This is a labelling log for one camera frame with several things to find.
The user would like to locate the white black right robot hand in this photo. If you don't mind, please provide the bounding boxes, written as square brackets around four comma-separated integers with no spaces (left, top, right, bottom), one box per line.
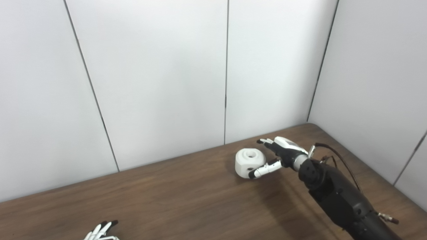
[249,136,309,179]

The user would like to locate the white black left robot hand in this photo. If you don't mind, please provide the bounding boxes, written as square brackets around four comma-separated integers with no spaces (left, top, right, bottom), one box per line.
[83,220,120,240]

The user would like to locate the round white plastic piece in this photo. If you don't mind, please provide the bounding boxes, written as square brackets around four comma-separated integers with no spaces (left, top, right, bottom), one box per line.
[235,148,267,179]

